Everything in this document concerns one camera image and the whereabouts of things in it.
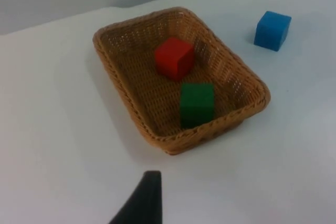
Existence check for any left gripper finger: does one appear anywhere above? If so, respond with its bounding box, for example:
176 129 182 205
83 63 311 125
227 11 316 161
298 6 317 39
108 170 164 224

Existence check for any green cube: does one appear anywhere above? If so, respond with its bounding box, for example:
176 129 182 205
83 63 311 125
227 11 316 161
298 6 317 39
180 82 216 129

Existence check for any pale brown wicker basket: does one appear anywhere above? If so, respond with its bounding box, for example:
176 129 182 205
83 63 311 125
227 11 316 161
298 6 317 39
92 6 271 156

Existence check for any red cube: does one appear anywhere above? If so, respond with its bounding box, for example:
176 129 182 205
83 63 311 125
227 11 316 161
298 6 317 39
154 37 195 82

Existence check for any blue cube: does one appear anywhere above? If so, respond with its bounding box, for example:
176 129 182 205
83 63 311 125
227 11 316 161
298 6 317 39
253 10 292 52

